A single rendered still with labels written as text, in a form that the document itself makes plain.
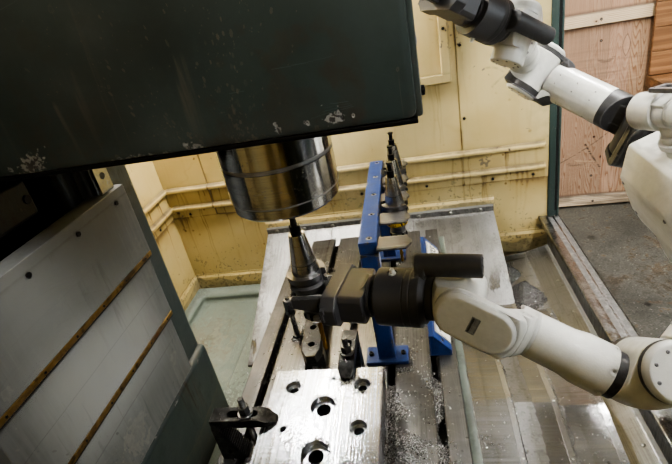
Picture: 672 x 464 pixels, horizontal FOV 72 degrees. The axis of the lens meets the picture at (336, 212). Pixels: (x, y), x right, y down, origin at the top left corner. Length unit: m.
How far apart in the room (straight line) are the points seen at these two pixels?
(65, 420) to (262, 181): 0.56
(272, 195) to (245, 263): 1.45
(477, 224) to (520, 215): 0.18
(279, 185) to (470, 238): 1.24
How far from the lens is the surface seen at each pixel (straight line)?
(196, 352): 1.39
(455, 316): 0.65
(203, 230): 2.02
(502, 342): 0.66
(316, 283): 0.73
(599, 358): 0.71
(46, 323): 0.91
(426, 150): 1.71
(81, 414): 0.99
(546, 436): 1.21
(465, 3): 0.89
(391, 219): 1.05
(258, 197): 0.61
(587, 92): 1.22
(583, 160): 3.58
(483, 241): 1.75
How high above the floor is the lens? 1.71
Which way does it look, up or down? 26 degrees down
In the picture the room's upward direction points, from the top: 12 degrees counter-clockwise
